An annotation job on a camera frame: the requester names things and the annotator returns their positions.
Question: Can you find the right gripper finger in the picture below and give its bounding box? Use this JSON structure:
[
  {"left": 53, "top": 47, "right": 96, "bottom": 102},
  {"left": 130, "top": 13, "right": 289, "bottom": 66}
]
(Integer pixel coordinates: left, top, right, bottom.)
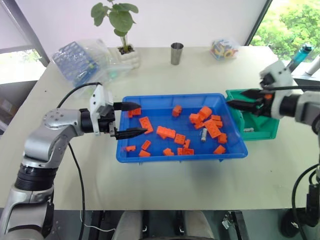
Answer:
[
  {"left": 239, "top": 89, "right": 264, "bottom": 100},
  {"left": 225, "top": 99, "right": 261, "bottom": 113}
]

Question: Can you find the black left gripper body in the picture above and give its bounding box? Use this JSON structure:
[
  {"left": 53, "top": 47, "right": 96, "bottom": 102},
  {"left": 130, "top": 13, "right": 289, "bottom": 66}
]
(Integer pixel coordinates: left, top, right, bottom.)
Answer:
[{"left": 97, "top": 102, "right": 119, "bottom": 138}]

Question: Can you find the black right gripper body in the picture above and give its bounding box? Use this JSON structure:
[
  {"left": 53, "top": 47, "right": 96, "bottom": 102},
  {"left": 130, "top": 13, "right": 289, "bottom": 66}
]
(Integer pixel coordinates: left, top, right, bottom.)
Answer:
[{"left": 253, "top": 92, "right": 275, "bottom": 118}]

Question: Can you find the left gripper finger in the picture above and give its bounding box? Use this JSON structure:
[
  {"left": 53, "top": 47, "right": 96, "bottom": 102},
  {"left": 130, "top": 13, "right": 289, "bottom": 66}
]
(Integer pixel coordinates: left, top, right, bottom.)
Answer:
[
  {"left": 115, "top": 127, "right": 148, "bottom": 141},
  {"left": 113, "top": 100, "right": 143, "bottom": 112}
]

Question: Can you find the green plastic bin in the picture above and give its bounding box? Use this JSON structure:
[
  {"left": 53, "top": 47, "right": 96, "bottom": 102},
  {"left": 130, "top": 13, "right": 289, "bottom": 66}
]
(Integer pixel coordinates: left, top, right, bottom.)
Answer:
[{"left": 225, "top": 88, "right": 281, "bottom": 141}]

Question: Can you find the blue plastic bin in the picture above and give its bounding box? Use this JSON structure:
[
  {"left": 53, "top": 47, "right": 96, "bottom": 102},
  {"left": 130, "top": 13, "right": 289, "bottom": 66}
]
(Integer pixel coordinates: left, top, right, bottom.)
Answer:
[{"left": 115, "top": 92, "right": 249, "bottom": 165}]

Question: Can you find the large flat orange toy brick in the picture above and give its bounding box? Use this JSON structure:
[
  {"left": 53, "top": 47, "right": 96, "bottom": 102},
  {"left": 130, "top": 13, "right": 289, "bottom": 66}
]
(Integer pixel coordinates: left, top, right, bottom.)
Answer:
[{"left": 203, "top": 119, "right": 223, "bottom": 139}]

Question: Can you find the bag of colourful items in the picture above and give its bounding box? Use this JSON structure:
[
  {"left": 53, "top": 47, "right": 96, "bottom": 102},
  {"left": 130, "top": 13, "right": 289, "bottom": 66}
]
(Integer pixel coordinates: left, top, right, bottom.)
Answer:
[{"left": 209, "top": 37, "right": 240, "bottom": 61}]

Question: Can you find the blue water bottle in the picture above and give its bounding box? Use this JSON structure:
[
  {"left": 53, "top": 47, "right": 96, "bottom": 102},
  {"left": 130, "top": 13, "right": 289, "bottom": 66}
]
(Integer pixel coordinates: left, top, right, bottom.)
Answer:
[{"left": 285, "top": 43, "right": 314, "bottom": 73}]

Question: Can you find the white cylinder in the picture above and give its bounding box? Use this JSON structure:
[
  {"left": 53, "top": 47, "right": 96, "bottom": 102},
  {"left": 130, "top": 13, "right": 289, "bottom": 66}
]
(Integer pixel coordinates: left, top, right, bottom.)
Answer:
[{"left": 303, "top": 57, "right": 320, "bottom": 76}]

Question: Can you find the clear bag with blue rack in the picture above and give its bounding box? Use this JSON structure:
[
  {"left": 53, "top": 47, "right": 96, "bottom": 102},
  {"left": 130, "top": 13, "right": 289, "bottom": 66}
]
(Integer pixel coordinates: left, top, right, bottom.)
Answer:
[{"left": 51, "top": 37, "right": 118, "bottom": 89}]

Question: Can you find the metal cup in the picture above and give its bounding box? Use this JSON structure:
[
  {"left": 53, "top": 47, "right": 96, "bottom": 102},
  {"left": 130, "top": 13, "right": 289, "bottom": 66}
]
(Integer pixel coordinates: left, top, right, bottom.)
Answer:
[{"left": 170, "top": 42, "right": 185, "bottom": 66}]

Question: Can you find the green plant in white pot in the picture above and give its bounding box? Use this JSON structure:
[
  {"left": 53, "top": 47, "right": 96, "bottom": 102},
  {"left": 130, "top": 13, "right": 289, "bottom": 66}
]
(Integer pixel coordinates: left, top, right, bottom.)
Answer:
[{"left": 90, "top": 0, "right": 142, "bottom": 69}]

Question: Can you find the silver metal clamp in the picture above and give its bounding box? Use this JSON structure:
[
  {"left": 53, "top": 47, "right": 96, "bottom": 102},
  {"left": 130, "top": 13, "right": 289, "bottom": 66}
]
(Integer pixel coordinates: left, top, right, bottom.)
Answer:
[{"left": 221, "top": 214, "right": 234, "bottom": 230}]

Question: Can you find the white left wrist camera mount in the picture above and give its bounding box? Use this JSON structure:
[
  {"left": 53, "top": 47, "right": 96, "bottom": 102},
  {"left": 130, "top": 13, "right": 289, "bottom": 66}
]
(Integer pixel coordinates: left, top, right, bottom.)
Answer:
[{"left": 90, "top": 84, "right": 114, "bottom": 136}]

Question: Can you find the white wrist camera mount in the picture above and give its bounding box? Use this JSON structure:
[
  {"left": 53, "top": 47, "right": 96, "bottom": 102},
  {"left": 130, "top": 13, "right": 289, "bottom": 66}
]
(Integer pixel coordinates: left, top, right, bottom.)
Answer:
[
  {"left": 259, "top": 60, "right": 294, "bottom": 119},
  {"left": 90, "top": 84, "right": 114, "bottom": 136}
]

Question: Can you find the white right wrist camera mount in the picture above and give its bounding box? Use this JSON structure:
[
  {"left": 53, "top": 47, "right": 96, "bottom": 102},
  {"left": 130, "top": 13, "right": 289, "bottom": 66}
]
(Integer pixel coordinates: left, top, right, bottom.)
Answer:
[{"left": 259, "top": 60, "right": 294, "bottom": 119}]

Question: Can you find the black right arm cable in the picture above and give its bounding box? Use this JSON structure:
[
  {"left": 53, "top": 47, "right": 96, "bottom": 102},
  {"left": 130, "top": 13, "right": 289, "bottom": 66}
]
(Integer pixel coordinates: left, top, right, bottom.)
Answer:
[{"left": 261, "top": 84, "right": 320, "bottom": 91}]

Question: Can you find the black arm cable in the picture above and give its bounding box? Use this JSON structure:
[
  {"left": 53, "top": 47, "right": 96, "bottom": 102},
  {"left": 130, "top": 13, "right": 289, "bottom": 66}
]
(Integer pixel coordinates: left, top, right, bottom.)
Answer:
[
  {"left": 56, "top": 82, "right": 102, "bottom": 109},
  {"left": 261, "top": 84, "right": 320, "bottom": 91}
]

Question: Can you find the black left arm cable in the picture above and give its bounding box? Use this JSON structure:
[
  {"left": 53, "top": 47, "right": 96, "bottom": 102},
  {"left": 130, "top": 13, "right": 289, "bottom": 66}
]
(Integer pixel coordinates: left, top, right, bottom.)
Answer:
[{"left": 56, "top": 82, "right": 102, "bottom": 109}]

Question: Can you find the dark window frame post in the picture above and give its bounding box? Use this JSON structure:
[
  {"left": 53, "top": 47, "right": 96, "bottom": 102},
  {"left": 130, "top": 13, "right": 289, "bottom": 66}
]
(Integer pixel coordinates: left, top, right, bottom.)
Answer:
[
  {"left": 245, "top": 0, "right": 274, "bottom": 47},
  {"left": 0, "top": 0, "right": 50, "bottom": 68}
]

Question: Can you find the thin white wire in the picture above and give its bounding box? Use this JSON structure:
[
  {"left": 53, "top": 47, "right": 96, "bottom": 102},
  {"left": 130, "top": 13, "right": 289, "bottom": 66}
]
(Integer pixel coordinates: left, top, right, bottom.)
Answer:
[{"left": 79, "top": 209, "right": 116, "bottom": 234}]

